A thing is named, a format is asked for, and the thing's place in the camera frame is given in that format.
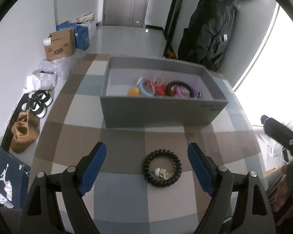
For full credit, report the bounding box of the person's right hand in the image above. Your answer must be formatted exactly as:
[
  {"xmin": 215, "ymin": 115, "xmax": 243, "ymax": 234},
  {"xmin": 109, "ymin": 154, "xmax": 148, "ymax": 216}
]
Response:
[{"xmin": 269, "ymin": 164, "xmax": 293, "ymax": 217}]

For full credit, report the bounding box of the purple ring bracelet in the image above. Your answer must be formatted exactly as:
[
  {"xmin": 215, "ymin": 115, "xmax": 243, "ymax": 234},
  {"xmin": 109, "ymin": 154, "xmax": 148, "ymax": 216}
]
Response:
[{"xmin": 174, "ymin": 86, "xmax": 202, "ymax": 98}]

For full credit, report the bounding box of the white plastic bag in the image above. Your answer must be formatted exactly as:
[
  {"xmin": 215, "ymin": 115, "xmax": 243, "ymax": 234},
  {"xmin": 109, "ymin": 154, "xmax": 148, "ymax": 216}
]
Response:
[{"xmin": 23, "ymin": 56, "xmax": 77, "ymax": 94}]

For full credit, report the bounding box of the white round badge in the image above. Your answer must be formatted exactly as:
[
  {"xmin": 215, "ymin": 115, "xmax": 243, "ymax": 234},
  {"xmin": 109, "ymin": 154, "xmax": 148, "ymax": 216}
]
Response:
[{"xmin": 154, "ymin": 77, "xmax": 163, "ymax": 86}]

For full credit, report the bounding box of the brown cardboard box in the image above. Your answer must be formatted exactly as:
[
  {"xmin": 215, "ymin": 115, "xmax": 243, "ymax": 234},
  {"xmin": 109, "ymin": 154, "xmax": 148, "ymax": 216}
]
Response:
[{"xmin": 43, "ymin": 27, "xmax": 76, "ymax": 61}]

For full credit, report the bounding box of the black backpack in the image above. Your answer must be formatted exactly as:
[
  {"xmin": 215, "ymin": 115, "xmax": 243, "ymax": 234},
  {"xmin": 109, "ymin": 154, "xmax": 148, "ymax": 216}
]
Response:
[{"xmin": 177, "ymin": 0, "xmax": 237, "ymax": 71}]

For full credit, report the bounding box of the black spiral hair tie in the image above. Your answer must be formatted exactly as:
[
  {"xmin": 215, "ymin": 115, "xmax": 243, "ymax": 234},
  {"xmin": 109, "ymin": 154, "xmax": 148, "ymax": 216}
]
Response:
[{"xmin": 142, "ymin": 149, "xmax": 183, "ymax": 188}]

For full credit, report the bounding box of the red round badge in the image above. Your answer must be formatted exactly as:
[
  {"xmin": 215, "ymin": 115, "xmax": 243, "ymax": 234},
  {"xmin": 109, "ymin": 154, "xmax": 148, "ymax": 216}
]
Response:
[{"xmin": 155, "ymin": 84, "xmax": 167, "ymax": 96}]

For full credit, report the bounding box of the grey cardboard box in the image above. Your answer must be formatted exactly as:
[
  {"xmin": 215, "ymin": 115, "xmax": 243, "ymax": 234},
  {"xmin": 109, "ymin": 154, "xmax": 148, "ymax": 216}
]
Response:
[{"xmin": 100, "ymin": 56, "xmax": 229, "ymax": 128}]

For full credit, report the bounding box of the cream tote bag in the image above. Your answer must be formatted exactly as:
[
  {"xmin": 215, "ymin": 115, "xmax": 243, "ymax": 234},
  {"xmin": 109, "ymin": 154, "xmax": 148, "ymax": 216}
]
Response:
[{"xmin": 74, "ymin": 12, "xmax": 95, "ymax": 24}]

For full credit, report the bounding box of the clear plastic hair clip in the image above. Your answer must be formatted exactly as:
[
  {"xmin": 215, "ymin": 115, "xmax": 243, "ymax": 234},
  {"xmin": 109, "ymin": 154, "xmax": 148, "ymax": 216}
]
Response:
[{"xmin": 155, "ymin": 168, "xmax": 169, "ymax": 180}]

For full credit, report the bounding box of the grey door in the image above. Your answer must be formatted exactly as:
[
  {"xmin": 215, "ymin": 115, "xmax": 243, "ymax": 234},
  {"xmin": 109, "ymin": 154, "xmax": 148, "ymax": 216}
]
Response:
[{"xmin": 103, "ymin": 0, "xmax": 149, "ymax": 27}]

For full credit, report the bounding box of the black coat rack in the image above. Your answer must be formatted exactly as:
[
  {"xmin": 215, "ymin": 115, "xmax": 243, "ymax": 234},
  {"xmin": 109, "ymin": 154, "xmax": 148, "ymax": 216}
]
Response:
[{"xmin": 163, "ymin": 0, "xmax": 183, "ymax": 58}]

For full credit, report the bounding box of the blue ring bracelet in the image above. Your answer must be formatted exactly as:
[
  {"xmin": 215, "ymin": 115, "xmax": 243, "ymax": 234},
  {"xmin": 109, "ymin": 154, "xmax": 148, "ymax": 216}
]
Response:
[{"xmin": 136, "ymin": 77, "xmax": 155, "ymax": 98}]

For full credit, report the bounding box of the dark blue shoe box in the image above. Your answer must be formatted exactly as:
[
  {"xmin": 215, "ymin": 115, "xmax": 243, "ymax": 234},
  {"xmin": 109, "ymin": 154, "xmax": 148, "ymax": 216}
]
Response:
[{"xmin": 0, "ymin": 147, "xmax": 30, "ymax": 209}]

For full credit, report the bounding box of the blue shopping bag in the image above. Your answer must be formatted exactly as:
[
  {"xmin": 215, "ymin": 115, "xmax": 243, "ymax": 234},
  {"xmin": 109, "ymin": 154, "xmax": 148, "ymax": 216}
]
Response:
[{"xmin": 56, "ymin": 23, "xmax": 89, "ymax": 51}]

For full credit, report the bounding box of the brown boot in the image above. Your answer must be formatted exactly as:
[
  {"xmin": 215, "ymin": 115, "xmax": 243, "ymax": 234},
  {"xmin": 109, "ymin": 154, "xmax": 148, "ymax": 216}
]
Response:
[
  {"xmin": 16, "ymin": 111, "xmax": 39, "ymax": 127},
  {"xmin": 10, "ymin": 121, "xmax": 39, "ymax": 154}
]

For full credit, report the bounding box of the pink yellow hair clip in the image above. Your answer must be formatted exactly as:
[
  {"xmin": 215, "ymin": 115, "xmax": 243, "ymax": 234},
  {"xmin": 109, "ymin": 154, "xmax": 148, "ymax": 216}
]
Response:
[{"xmin": 127, "ymin": 87, "xmax": 140, "ymax": 96}]

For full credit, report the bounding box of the checkered table cloth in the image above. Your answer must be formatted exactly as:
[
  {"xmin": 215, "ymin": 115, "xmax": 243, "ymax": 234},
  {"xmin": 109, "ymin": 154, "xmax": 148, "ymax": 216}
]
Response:
[{"xmin": 30, "ymin": 54, "xmax": 265, "ymax": 233}]

